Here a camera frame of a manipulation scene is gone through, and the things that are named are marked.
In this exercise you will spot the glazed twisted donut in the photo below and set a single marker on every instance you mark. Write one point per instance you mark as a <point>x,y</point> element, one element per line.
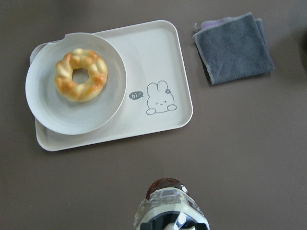
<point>80,75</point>

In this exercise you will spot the tea bottle carried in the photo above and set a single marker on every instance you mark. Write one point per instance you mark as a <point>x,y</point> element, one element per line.
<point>168,206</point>

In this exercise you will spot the cream rabbit tray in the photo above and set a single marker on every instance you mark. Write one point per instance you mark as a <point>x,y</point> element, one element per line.
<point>157,96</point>

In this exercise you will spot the white round plate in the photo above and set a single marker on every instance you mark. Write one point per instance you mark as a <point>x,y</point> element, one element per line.
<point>57,113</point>

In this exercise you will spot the grey folded cloth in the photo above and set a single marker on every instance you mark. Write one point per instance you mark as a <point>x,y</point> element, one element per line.
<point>232,48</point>

